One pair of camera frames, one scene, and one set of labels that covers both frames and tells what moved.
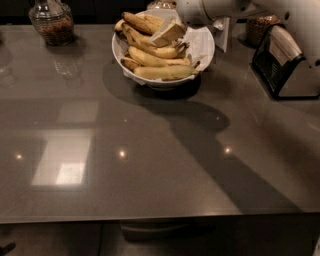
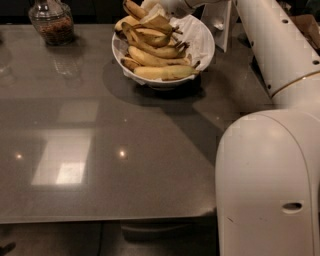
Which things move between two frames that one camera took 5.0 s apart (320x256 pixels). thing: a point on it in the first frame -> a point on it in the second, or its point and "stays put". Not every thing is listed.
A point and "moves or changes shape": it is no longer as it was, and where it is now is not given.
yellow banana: x=143 y=23 moves or changes shape
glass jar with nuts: x=55 y=21 stays put
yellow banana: x=165 y=73 stays put
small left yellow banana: x=130 y=63 stays put
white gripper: x=188 y=10 -> x=172 y=5
